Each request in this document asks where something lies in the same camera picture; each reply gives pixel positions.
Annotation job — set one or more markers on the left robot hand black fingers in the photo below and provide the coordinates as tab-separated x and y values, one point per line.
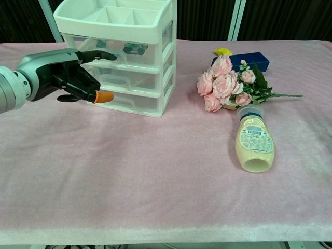
46	64

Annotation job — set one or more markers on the clear drawer with clips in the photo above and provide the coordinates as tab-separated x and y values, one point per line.
145	57

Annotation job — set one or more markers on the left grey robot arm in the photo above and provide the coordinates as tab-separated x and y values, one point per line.
10	88

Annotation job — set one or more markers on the white drawer organizer box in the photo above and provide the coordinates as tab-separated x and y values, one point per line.
116	28

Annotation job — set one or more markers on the clear plastic drawer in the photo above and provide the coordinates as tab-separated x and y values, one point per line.
140	103
145	80

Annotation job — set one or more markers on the teal binder clip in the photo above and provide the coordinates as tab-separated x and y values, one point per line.
101	44

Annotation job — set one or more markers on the pink fleece table cloth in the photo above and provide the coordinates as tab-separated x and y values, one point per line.
129	168

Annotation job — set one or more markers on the yellow banana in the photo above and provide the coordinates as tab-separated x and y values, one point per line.
223	50

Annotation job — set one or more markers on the pink artificial flower bouquet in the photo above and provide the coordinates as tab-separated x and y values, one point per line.
223	83

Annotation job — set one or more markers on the dark blue rectangular box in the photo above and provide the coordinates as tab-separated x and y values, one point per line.
255	61

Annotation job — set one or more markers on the cream sauce squeeze bottle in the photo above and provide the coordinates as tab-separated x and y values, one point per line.
255	145

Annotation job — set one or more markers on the white frame post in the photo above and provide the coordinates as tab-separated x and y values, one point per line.
236	20
50	23

